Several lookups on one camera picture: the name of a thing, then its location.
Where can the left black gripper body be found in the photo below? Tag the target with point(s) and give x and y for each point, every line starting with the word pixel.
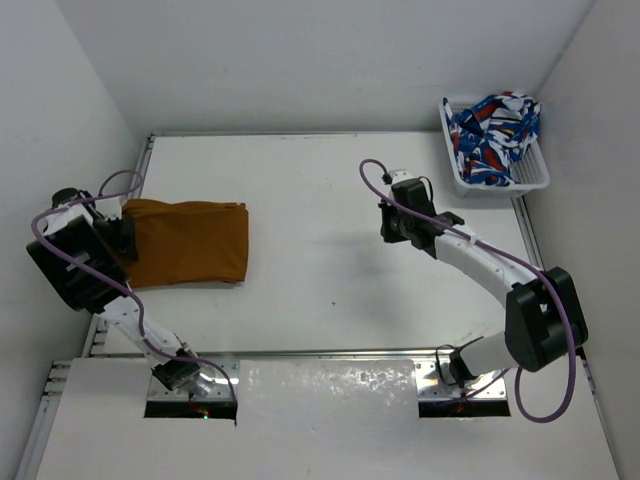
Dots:
pixel 117 233

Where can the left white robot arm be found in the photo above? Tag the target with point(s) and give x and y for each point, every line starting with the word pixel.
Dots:
pixel 77 248

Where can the blue white patterned cloth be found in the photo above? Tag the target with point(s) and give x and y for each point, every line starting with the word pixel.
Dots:
pixel 490 138

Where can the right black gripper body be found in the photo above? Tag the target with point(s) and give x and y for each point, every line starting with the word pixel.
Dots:
pixel 395 224

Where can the brown trousers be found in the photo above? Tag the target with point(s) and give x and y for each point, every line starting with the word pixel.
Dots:
pixel 187 242

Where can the white front cover board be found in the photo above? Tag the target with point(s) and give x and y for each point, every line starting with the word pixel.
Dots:
pixel 309 420

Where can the white plastic basket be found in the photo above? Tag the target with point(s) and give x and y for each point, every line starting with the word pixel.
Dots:
pixel 530 172

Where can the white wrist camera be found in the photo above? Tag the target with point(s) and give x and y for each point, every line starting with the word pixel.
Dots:
pixel 110 208
pixel 396 176

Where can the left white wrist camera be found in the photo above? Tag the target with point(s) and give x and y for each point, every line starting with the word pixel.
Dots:
pixel 110 208

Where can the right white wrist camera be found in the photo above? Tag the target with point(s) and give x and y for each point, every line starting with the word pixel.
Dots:
pixel 396 176

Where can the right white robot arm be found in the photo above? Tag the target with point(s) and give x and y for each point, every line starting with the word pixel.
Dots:
pixel 534 334

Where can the aluminium table frame rail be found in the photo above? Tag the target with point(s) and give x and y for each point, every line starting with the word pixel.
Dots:
pixel 100 330

